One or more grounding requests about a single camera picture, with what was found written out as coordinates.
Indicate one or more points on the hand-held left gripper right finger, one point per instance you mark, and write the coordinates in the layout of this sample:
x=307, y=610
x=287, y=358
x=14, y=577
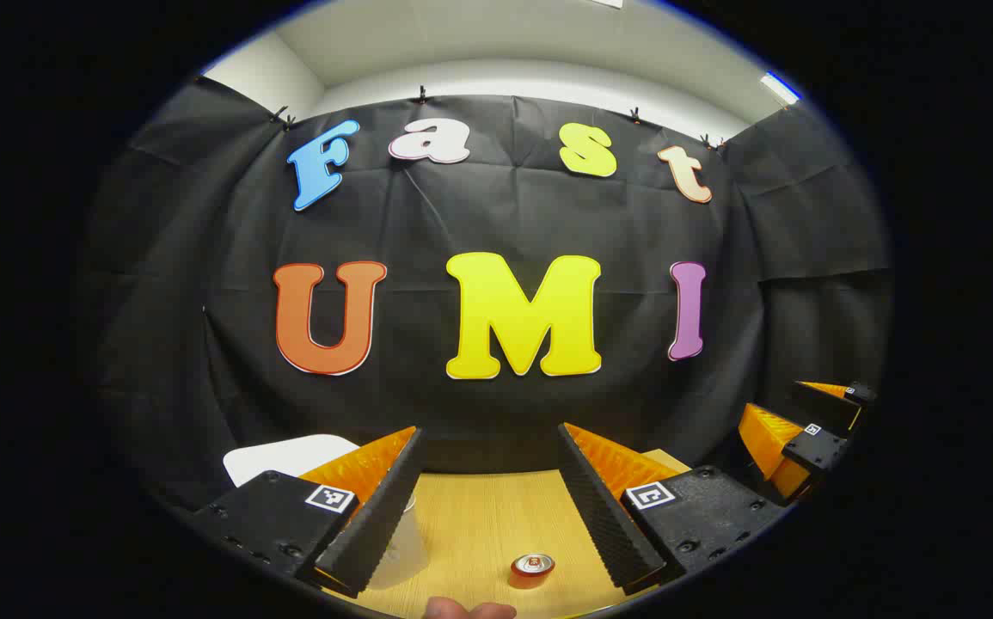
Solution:
x=603, y=516

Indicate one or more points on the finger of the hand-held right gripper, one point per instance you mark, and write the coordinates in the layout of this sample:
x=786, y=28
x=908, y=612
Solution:
x=814, y=451
x=844, y=404

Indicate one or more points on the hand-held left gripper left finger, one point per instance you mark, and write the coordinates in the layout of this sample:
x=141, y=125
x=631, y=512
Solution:
x=384, y=516

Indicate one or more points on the red pop can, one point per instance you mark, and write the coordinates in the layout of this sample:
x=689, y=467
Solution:
x=533, y=571

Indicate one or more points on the white desktop garbage bin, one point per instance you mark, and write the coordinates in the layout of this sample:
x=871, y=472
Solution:
x=290, y=456

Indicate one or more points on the wooden desktop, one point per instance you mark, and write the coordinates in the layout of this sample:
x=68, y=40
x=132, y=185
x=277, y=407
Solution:
x=487, y=524

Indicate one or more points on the black backdrop cloth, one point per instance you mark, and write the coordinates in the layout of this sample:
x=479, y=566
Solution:
x=505, y=215

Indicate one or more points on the ceiling light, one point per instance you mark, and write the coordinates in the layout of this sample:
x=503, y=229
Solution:
x=780, y=88

